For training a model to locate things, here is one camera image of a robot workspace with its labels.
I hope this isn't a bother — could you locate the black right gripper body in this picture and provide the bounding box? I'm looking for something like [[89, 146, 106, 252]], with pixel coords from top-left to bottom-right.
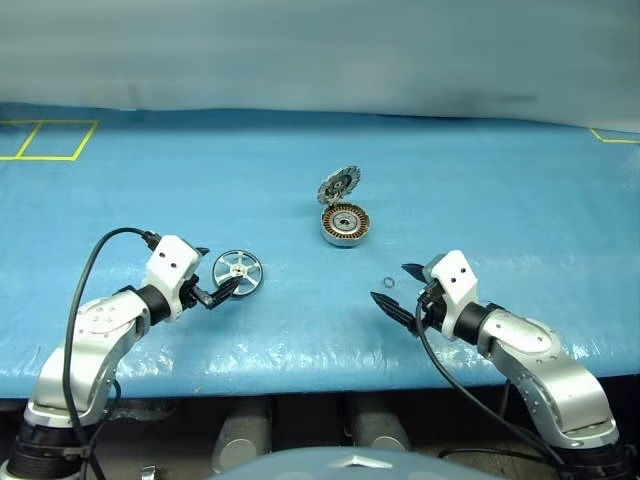
[[416, 277, 451, 335]]

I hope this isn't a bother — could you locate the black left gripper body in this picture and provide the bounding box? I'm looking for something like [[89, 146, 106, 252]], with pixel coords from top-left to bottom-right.
[[180, 269, 215, 311]]

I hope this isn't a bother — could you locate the silver spoked motor cover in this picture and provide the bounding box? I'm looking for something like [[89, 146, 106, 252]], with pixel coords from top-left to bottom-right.
[[211, 248, 264, 301]]

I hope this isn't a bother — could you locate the silver motor stator base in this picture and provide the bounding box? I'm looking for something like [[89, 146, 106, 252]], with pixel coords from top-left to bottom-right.
[[319, 200, 374, 247]]

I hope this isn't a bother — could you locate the round toothed motor plate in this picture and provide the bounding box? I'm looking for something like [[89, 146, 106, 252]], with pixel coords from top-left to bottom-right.
[[316, 164, 362, 205]]

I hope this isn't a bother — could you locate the blue foam table cover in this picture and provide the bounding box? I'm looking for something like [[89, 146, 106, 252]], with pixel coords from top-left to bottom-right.
[[0, 102, 640, 401]]

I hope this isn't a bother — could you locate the grey rounded cylinder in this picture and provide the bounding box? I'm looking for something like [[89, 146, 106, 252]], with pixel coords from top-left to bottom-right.
[[349, 398, 412, 454], [210, 398, 274, 474]]

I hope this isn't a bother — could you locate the clear plastic film bundle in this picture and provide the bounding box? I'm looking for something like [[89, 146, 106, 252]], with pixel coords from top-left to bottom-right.
[[115, 397, 179, 424]]

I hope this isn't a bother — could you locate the grey robot torso shell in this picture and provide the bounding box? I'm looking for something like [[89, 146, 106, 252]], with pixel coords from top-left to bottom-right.
[[209, 446, 484, 480]]

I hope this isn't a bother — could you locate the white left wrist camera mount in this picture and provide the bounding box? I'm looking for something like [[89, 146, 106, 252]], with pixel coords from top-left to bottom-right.
[[144, 233, 204, 322]]

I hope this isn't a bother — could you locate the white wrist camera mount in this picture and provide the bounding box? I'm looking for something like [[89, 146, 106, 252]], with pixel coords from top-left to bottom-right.
[[428, 249, 480, 342], [144, 233, 204, 322]]

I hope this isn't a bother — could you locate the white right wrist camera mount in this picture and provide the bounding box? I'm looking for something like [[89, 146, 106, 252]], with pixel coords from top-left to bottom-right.
[[428, 249, 480, 342]]

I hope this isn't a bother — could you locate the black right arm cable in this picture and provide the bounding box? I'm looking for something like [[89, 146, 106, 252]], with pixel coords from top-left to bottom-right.
[[414, 292, 571, 480]]

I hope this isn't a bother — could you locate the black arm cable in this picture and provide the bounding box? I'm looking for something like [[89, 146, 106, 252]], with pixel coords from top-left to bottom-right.
[[62, 227, 161, 480], [414, 292, 571, 480]]

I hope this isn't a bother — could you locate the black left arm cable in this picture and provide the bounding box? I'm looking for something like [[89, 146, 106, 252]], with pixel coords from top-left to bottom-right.
[[62, 227, 161, 480]]

